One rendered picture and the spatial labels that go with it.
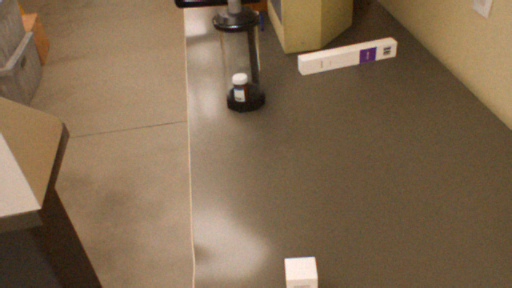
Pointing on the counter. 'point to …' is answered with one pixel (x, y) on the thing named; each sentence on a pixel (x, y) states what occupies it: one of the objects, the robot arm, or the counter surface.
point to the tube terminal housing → (310, 22)
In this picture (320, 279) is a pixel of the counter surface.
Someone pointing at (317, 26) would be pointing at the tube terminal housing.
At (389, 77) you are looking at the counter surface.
